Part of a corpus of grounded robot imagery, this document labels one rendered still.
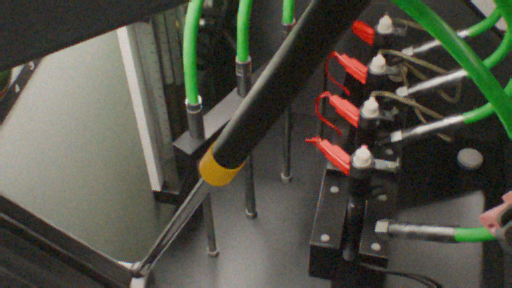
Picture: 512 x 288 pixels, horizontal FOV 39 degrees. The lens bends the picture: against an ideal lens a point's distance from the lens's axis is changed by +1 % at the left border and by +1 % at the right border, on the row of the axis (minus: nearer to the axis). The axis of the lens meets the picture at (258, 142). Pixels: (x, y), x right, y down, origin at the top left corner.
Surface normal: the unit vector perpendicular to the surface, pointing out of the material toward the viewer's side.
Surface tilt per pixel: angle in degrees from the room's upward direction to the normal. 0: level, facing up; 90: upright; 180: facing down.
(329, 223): 0
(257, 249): 0
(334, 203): 0
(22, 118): 90
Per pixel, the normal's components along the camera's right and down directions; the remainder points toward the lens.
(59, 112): 0.98, 0.15
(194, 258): -0.02, -0.65
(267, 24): -0.22, 0.74
